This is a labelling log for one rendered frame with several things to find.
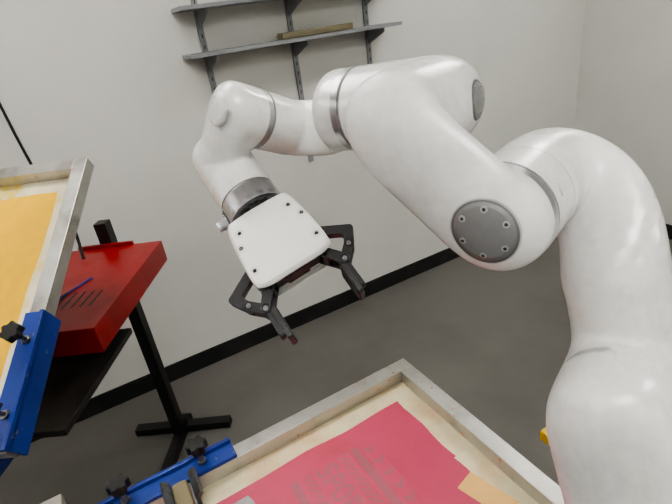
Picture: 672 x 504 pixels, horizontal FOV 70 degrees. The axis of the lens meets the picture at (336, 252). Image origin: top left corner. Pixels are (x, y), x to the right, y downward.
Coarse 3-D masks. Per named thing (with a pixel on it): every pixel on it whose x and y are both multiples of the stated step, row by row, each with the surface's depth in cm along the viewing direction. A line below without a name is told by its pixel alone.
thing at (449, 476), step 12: (444, 468) 99; (456, 468) 99; (420, 480) 97; (432, 480) 97; (444, 480) 97; (456, 480) 96; (420, 492) 95; (432, 492) 95; (444, 492) 94; (456, 492) 94
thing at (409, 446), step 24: (384, 408) 116; (360, 432) 111; (384, 432) 110; (408, 432) 109; (312, 456) 106; (336, 456) 105; (408, 456) 103; (432, 456) 102; (264, 480) 102; (288, 480) 102; (408, 480) 98
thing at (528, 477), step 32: (352, 384) 120; (384, 384) 121; (416, 384) 117; (320, 416) 113; (448, 416) 109; (256, 448) 106; (480, 448) 101; (512, 448) 97; (512, 480) 95; (544, 480) 90
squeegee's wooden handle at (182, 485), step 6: (186, 480) 93; (174, 486) 91; (180, 486) 91; (186, 486) 91; (174, 492) 90; (180, 492) 90; (186, 492) 90; (180, 498) 89; (186, 498) 89; (192, 498) 89
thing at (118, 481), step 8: (192, 440) 101; (200, 440) 101; (192, 448) 99; (200, 448) 99; (200, 456) 102; (200, 464) 102; (112, 480) 95; (120, 480) 94; (128, 480) 95; (112, 488) 93; (120, 488) 93; (120, 496) 94; (128, 496) 97
